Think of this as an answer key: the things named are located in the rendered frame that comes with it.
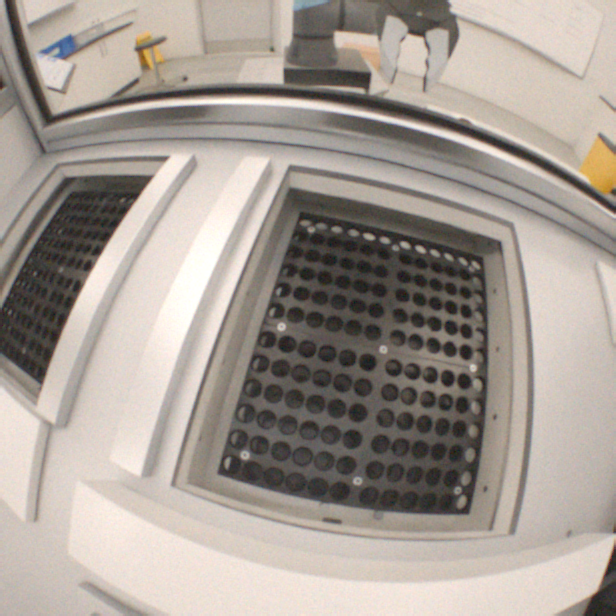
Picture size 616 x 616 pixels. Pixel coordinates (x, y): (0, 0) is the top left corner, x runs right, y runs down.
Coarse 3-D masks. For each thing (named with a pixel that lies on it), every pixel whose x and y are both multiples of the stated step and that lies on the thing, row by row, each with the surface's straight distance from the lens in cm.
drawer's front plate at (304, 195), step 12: (300, 192) 38; (312, 192) 38; (324, 204) 38; (336, 204) 38; (348, 204) 38; (360, 204) 37; (372, 204) 37; (384, 216) 38; (396, 216) 38; (408, 216) 38; (420, 216) 38; (432, 228) 39; (444, 228) 39; (456, 228) 39; (468, 240) 41
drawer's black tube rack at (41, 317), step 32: (64, 224) 41; (96, 224) 42; (32, 256) 41; (64, 256) 37; (96, 256) 33; (32, 288) 38; (64, 288) 33; (0, 320) 42; (32, 320) 36; (64, 320) 31; (0, 352) 38; (32, 352) 33
